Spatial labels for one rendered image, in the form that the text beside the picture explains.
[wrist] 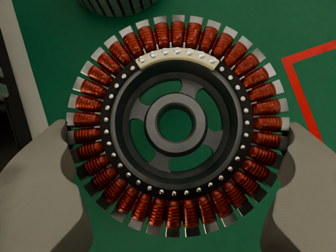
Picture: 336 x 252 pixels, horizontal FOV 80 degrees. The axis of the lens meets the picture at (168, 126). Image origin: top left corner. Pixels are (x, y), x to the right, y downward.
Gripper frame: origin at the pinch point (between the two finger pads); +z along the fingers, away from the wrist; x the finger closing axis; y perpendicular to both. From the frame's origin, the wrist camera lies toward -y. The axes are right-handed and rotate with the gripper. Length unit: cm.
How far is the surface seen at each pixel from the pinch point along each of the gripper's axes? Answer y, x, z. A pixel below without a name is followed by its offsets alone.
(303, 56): -0.8, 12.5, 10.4
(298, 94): 2.2, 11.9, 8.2
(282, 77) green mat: 0.9, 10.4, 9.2
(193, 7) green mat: -4.9, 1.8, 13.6
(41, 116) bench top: 4.5, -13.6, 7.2
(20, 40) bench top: -1.9, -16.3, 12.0
